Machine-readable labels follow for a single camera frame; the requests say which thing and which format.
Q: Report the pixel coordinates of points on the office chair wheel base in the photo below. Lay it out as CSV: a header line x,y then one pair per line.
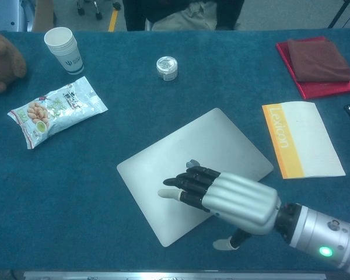
x,y
97,10

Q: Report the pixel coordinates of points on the folded brown cloth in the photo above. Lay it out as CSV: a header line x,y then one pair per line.
x,y
318,59

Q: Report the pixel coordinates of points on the yellow white Lexicon book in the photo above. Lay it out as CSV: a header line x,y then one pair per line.
x,y
312,140

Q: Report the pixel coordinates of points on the blue tablecloth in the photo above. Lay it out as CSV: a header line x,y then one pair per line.
x,y
76,204

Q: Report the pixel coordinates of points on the silver laptop with apple logo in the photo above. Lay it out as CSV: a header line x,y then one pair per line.
x,y
210,137

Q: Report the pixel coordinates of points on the white paper cup stack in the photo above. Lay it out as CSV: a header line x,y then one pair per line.
x,y
70,55

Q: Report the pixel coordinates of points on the white peanut snack bag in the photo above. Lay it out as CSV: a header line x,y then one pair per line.
x,y
61,108

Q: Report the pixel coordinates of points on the black tripod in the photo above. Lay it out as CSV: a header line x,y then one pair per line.
x,y
339,14

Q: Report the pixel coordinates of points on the brown cardboard panel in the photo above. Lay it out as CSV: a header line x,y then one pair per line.
x,y
43,14

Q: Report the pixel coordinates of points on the seated person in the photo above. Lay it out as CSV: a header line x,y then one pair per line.
x,y
186,17

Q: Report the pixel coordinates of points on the brown plush toy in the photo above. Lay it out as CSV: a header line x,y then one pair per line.
x,y
3,61

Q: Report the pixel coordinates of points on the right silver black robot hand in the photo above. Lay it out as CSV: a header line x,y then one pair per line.
x,y
242,201

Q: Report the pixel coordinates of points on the clear round plastic container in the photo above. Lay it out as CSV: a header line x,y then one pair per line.
x,y
167,67

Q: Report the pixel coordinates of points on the aluminium frame rail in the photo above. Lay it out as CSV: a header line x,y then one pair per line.
x,y
163,276

